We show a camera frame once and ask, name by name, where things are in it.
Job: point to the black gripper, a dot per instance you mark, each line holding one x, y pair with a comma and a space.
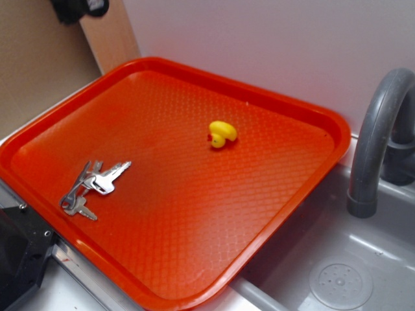
71, 11

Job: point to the wooden board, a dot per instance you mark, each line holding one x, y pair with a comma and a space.
111, 37

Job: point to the silver key bunch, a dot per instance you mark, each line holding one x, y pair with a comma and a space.
92, 177

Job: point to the yellow rubber duck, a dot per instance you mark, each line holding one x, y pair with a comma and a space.
220, 132

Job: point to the red plastic tray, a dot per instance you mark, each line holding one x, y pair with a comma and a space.
185, 217

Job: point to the grey curved faucet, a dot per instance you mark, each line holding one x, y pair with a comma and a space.
385, 147

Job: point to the grey plastic sink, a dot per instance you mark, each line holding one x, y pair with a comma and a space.
277, 278

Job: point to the round sink drain cover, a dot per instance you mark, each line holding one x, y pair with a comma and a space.
341, 283

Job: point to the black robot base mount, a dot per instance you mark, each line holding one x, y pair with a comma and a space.
27, 242

